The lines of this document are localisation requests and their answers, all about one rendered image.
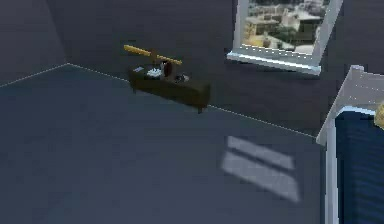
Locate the white bed with blue cover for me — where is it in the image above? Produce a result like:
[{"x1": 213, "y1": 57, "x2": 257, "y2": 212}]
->
[{"x1": 315, "y1": 64, "x2": 384, "y2": 224}]

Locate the dark brown low cabinet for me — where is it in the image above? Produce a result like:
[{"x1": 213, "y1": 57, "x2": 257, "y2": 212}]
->
[{"x1": 128, "y1": 65, "x2": 212, "y2": 115}]

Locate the dark red brown vase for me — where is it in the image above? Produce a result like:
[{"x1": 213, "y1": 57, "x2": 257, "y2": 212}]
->
[{"x1": 162, "y1": 60, "x2": 174, "y2": 79}]

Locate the white crumpled cloth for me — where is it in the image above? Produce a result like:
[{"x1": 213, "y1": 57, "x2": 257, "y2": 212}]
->
[{"x1": 146, "y1": 67, "x2": 163, "y2": 79}]

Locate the yellow baseball bat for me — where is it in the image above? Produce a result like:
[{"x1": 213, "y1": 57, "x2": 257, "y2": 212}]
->
[{"x1": 123, "y1": 44, "x2": 184, "y2": 66}]

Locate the white framed window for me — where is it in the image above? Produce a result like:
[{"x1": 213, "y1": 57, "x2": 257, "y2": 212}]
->
[{"x1": 226, "y1": 0, "x2": 344, "y2": 76}]

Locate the yellow pillow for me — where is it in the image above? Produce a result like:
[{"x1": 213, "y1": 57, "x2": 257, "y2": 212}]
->
[{"x1": 373, "y1": 103, "x2": 384, "y2": 131}]

